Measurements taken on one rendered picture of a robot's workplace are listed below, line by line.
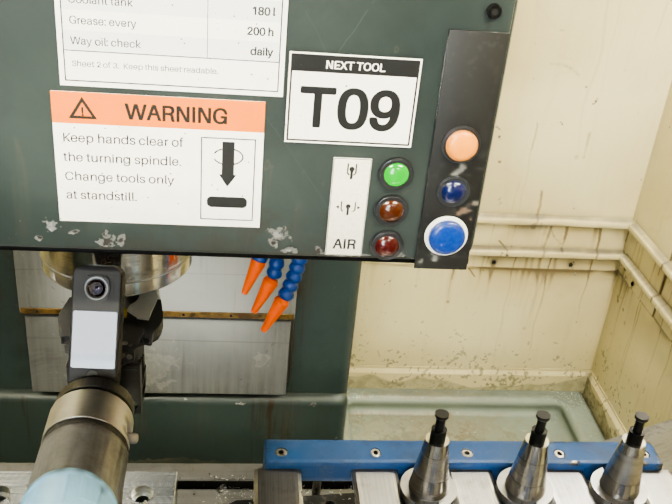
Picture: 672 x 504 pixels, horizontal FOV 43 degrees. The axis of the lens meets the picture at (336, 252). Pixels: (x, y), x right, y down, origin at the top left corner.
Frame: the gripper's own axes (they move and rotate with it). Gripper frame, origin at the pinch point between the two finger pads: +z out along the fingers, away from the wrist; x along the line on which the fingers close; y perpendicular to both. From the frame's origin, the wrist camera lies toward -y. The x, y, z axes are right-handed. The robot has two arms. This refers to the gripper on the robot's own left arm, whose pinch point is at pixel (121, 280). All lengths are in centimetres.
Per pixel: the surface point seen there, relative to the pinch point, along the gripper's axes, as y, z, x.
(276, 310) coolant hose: -1.2, -6.9, 16.9
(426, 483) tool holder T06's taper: 14.3, -16.3, 33.6
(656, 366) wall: 52, 54, 101
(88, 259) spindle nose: -7.9, -8.8, -1.7
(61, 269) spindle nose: -5.9, -7.6, -4.6
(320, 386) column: 51, 45, 29
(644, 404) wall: 62, 54, 101
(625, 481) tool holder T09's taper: 14, -16, 56
